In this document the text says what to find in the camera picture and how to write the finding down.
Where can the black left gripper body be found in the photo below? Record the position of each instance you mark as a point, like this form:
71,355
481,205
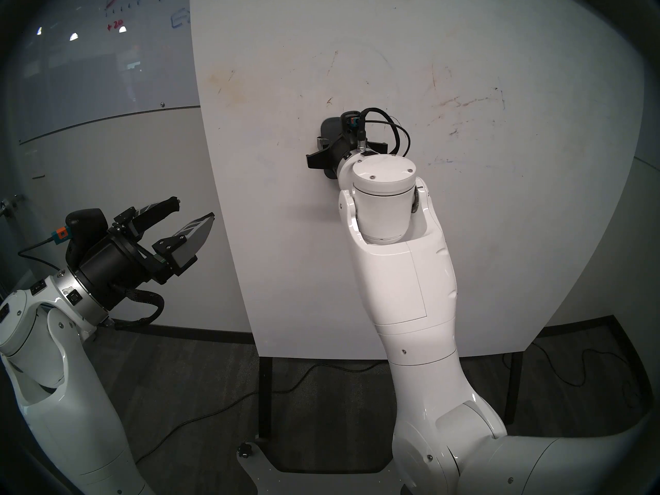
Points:
111,269

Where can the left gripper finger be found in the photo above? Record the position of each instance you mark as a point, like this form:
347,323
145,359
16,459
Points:
188,238
152,214

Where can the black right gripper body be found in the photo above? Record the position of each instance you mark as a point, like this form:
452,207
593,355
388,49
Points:
343,149

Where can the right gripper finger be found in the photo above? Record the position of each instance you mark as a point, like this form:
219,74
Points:
319,159
379,146

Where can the dark grey whiteboard eraser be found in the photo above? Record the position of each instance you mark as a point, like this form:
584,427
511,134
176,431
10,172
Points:
330,128

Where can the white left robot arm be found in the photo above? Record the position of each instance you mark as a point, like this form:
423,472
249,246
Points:
62,396

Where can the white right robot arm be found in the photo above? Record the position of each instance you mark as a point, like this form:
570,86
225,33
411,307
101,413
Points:
412,293

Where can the white freestanding whiteboard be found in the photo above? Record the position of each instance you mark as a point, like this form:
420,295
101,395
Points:
515,215

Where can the black base knob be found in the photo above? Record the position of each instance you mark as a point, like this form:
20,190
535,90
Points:
245,451

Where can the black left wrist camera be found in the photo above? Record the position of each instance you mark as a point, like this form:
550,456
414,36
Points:
82,228

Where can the wall-mounted glass board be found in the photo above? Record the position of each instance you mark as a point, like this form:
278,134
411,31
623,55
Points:
77,76

